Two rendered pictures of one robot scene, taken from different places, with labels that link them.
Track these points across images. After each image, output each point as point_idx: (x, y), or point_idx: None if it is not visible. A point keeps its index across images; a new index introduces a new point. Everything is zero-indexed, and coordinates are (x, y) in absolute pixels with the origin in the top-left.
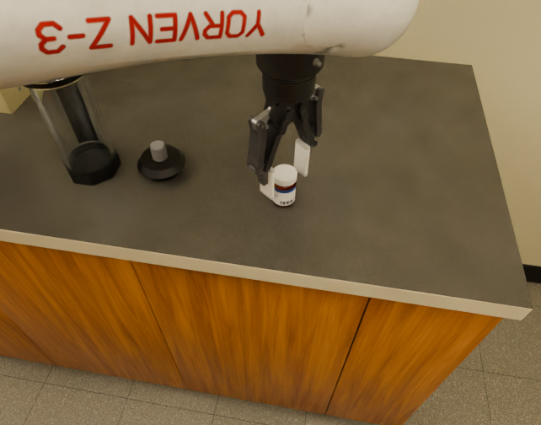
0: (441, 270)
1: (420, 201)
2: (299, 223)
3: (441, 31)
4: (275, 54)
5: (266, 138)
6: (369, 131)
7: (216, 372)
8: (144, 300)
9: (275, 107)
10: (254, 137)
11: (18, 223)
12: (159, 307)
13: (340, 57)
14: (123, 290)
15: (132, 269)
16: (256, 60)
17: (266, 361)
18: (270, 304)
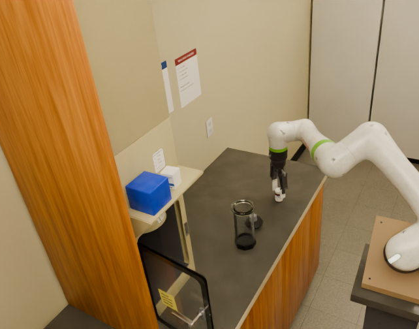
0: (314, 177)
1: (289, 175)
2: (290, 198)
3: (215, 144)
4: (285, 153)
5: (281, 179)
6: (253, 176)
7: (290, 304)
8: (281, 274)
9: (283, 168)
10: (284, 178)
11: (269, 263)
12: (283, 273)
13: (205, 173)
14: (278, 275)
15: (281, 256)
16: (278, 160)
17: (299, 269)
18: (300, 230)
